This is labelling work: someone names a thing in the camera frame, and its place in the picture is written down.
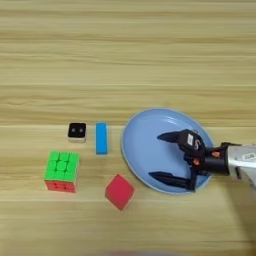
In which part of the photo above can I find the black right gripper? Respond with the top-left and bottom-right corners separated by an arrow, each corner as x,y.
148,130 -> 232,193

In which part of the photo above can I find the red cube block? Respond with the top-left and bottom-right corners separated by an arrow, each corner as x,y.
104,173 -> 136,212

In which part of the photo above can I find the green and red Rubik's cube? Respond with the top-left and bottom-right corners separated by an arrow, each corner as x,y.
43,150 -> 81,194

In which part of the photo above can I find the light blue round plate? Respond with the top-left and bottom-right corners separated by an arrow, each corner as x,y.
120,107 -> 216,196

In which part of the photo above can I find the blue rectangular block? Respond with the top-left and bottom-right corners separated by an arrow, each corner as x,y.
95,122 -> 109,156

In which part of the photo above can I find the small black cube white base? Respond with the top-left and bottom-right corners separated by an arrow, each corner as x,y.
67,121 -> 88,144

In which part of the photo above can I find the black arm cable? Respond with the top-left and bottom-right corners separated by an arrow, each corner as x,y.
218,141 -> 243,150

